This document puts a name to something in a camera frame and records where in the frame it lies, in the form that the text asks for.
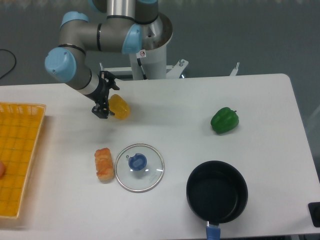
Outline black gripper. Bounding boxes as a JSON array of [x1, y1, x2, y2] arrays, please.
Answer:
[[87, 70, 120, 119]]

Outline yellow bell pepper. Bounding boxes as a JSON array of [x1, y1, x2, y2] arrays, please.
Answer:
[[108, 94, 131, 120]]

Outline black saucepan blue handle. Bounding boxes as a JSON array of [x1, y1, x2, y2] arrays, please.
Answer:
[[186, 160, 249, 240]]

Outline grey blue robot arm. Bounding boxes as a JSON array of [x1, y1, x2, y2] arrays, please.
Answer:
[[44, 0, 159, 119]]

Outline green bell pepper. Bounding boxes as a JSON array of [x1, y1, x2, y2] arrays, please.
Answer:
[[210, 107, 239, 135]]

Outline orange bread loaf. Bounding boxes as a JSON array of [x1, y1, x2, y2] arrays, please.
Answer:
[[94, 147, 115, 182]]

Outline glass lid blue knob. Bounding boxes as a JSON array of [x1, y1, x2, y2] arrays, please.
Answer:
[[114, 143, 165, 193]]

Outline yellow woven basket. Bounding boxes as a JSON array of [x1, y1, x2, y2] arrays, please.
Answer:
[[0, 102, 46, 219]]

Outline black device at edge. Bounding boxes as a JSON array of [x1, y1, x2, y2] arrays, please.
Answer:
[[308, 202, 320, 228]]

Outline black cable on floor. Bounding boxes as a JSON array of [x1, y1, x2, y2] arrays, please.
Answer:
[[0, 48, 17, 80]]

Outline white table bracket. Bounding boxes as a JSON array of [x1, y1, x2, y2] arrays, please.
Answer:
[[230, 62, 240, 76]]

